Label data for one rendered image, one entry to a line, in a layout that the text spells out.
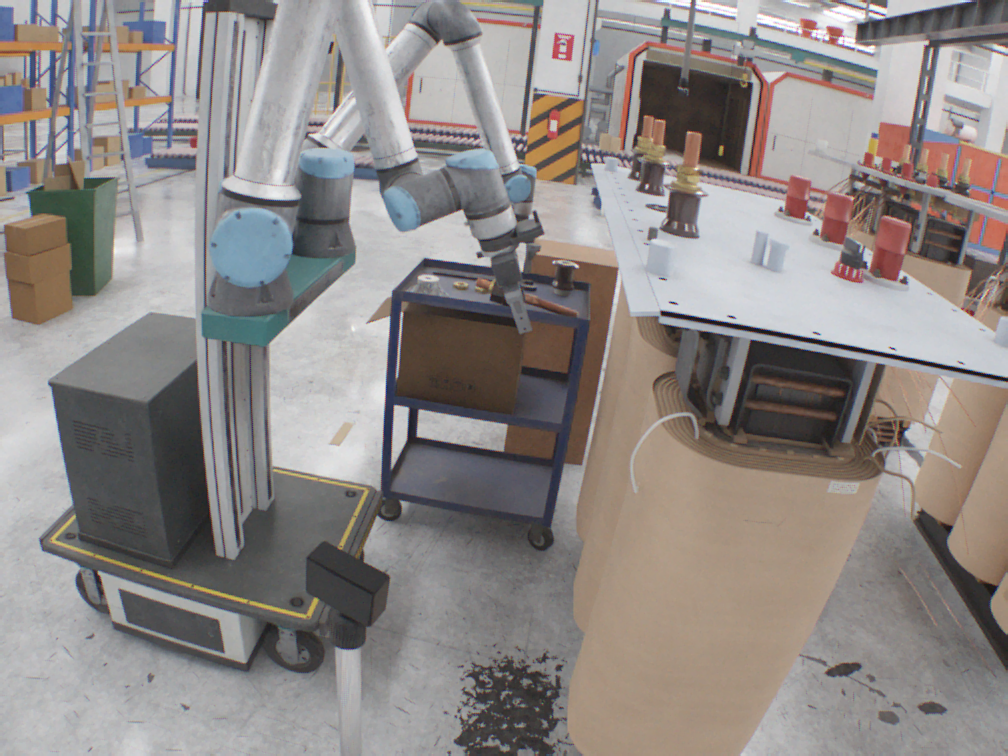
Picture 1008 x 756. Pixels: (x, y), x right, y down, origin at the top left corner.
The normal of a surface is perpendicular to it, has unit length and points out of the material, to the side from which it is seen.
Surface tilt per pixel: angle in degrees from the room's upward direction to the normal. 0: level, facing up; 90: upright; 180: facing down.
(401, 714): 0
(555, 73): 90
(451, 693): 0
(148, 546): 90
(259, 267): 95
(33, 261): 90
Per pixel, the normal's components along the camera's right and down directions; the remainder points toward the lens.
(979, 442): -0.62, 0.26
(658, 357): -0.82, 0.15
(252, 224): 0.26, 0.49
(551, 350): -0.13, 0.39
